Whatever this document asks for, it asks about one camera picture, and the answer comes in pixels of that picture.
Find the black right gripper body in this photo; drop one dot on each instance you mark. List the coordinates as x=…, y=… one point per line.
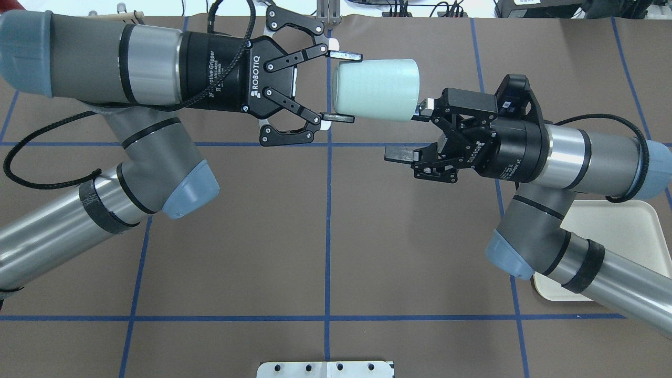
x=512, y=149

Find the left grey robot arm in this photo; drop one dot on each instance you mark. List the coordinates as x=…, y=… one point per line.
x=135, y=77

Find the pale green plastic cup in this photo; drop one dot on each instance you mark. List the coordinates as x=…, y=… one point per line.
x=380, y=89

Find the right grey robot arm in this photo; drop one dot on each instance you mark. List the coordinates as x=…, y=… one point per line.
x=591, y=157

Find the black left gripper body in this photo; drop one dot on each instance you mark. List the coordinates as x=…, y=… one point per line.
x=218, y=79

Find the cream rabbit print tray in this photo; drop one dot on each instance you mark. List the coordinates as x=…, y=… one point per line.
x=631, y=230

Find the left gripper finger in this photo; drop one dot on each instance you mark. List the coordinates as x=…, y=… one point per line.
x=314, y=122
x=278, y=18

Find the white camera mast base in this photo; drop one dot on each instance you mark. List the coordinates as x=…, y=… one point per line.
x=327, y=369

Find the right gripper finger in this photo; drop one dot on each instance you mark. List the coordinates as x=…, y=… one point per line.
x=426, y=163
x=425, y=109

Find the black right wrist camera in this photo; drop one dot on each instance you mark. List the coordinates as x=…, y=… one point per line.
x=516, y=100

